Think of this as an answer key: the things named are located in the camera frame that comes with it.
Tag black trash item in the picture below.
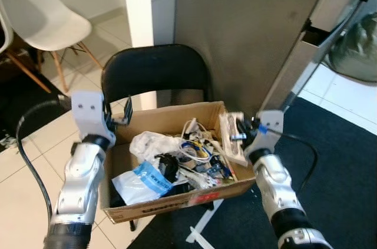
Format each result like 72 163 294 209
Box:
155 153 181 182

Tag white plastic trash piece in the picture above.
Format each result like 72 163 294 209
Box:
219 111 249 168

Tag tangled white cable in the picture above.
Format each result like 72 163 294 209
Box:
179 119 217 165

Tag dark translucent plastic bag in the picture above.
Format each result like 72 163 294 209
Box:
326 12 377 83

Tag crumpled white plastic bag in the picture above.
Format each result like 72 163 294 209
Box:
129 131 178 162

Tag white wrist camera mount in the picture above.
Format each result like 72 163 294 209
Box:
70 90 117 144
244 109 285 157

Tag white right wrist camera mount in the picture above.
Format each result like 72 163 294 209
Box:
244 109 285 157

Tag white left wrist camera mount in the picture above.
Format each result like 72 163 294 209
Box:
70 90 117 144

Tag white bag with blue label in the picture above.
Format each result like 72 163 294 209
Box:
111 160 176 206

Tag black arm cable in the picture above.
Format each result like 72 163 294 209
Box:
264 128 319 198
15 97 74 221

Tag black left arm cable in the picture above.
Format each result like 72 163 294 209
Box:
15 97 74 221

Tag grey metal table leg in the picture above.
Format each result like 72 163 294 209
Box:
258 0 377 115

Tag black padded chair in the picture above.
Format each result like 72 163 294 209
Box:
101 44 214 112

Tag dark blue carpet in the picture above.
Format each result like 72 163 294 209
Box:
126 97 377 249

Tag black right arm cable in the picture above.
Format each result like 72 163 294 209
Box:
264 128 319 198

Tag white shell chair wooden legs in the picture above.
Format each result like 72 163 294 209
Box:
0 6 52 94
0 0 104 94

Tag brown cardboard box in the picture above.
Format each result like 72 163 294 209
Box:
101 101 257 225

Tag black floor mat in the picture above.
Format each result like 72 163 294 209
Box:
0 65 67 151

